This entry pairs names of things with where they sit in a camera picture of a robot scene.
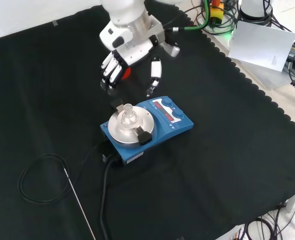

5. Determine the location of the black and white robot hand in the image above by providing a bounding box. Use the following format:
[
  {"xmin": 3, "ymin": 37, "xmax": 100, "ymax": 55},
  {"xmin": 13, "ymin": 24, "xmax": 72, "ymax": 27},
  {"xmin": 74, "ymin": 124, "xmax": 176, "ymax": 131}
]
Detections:
[{"xmin": 98, "ymin": 21, "xmax": 163, "ymax": 98}]

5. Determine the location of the heater with blue base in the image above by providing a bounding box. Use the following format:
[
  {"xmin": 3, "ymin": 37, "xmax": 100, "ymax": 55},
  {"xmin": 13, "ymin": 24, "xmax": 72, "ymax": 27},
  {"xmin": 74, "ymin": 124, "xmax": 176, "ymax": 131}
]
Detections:
[{"xmin": 99, "ymin": 95, "xmax": 195, "ymax": 166}]

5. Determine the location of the orange ribbed plastic cup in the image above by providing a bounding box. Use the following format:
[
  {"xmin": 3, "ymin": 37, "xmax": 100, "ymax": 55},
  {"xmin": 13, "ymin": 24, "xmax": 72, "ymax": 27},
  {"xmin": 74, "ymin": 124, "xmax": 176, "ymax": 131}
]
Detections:
[{"xmin": 121, "ymin": 66, "xmax": 132, "ymax": 81}]

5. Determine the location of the yellow stop button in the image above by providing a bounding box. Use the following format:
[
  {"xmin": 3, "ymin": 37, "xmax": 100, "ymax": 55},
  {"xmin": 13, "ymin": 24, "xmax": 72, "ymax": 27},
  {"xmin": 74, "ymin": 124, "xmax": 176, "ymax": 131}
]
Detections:
[{"xmin": 209, "ymin": 0, "xmax": 225, "ymax": 23}]

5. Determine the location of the black bench cloth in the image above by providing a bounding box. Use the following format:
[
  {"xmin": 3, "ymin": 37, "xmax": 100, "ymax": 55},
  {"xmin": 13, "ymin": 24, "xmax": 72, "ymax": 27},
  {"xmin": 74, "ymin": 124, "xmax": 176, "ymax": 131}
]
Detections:
[{"xmin": 0, "ymin": 5, "xmax": 295, "ymax": 240}]

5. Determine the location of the pale board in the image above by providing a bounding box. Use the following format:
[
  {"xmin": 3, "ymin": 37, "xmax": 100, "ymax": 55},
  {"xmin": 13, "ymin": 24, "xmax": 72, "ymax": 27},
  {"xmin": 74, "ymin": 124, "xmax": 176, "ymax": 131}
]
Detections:
[{"xmin": 228, "ymin": 20, "xmax": 295, "ymax": 74}]

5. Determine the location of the thin metal probe rod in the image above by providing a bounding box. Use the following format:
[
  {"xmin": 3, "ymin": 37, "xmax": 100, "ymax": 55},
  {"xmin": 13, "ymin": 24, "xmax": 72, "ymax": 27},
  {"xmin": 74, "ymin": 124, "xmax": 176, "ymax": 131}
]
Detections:
[{"xmin": 63, "ymin": 168, "xmax": 97, "ymax": 240}]

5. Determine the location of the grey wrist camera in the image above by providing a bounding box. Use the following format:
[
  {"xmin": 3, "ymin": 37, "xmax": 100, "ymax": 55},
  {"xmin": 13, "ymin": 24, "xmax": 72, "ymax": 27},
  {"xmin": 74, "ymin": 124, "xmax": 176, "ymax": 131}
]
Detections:
[{"xmin": 161, "ymin": 40, "xmax": 181, "ymax": 58}]

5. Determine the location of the green cable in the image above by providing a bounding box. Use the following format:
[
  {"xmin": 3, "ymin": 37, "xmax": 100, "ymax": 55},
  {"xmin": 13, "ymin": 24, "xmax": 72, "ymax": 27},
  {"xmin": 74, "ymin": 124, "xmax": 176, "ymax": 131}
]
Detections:
[{"xmin": 165, "ymin": 0, "xmax": 213, "ymax": 33}]

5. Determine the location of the thick black power cable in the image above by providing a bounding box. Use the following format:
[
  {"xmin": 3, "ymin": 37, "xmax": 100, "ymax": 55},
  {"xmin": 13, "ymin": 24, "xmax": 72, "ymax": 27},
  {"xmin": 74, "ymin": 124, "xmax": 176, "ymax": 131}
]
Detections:
[{"xmin": 98, "ymin": 155, "xmax": 125, "ymax": 240}]

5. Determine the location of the thin black probe cable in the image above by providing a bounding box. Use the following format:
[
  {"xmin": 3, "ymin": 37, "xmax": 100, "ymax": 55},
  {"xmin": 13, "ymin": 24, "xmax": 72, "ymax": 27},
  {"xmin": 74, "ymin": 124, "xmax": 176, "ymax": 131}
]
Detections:
[{"xmin": 17, "ymin": 143, "xmax": 106, "ymax": 204}]

